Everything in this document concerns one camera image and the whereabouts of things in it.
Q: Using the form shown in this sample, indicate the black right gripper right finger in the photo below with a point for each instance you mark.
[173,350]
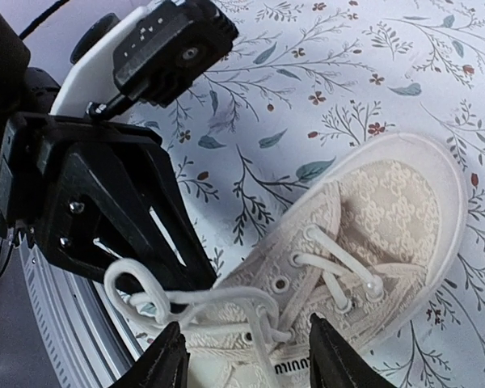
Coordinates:
[335,364]

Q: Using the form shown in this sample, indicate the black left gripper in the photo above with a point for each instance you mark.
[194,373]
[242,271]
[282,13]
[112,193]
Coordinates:
[85,192]

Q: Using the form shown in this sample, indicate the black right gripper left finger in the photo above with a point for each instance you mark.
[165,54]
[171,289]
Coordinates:
[164,364]

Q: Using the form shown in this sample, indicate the white shoelace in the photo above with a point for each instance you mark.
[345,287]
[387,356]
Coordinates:
[155,308]

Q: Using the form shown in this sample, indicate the white lace sneaker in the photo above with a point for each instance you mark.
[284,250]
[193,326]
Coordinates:
[362,248]

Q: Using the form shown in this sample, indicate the dark green cup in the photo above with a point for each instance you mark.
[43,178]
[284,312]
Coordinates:
[94,34]

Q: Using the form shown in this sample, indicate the floral patterned table mat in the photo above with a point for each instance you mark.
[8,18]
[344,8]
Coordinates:
[306,83]

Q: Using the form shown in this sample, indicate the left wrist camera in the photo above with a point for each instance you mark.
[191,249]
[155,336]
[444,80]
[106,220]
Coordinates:
[153,56]

